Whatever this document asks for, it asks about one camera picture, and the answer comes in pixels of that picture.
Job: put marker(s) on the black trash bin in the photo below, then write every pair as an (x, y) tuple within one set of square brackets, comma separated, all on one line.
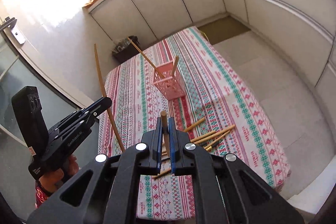
[(123, 50)]

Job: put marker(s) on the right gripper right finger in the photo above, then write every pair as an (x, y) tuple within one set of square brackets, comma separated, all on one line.
[(225, 189)]

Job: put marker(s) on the person left hand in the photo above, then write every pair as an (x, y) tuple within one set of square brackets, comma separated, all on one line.
[(50, 181)]

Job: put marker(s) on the brown floor mat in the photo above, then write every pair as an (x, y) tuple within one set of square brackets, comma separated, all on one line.
[(223, 29)]

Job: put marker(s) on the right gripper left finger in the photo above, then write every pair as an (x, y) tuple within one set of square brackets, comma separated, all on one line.
[(106, 189)]

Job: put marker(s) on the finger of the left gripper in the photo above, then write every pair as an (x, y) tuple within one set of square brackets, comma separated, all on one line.
[(73, 119)]

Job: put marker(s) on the patterned tablecloth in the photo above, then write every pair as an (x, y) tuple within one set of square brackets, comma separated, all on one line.
[(213, 90)]

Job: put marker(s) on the white lower cabinets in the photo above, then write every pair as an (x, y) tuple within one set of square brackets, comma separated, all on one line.
[(303, 30)]

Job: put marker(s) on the door handle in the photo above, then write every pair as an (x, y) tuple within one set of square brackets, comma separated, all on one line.
[(11, 25)]

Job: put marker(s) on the black chopstick gold band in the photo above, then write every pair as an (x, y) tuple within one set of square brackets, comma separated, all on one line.
[(220, 138), (215, 146)]

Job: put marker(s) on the pink perforated utensil holder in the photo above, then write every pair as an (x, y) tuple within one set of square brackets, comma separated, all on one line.
[(171, 86)]

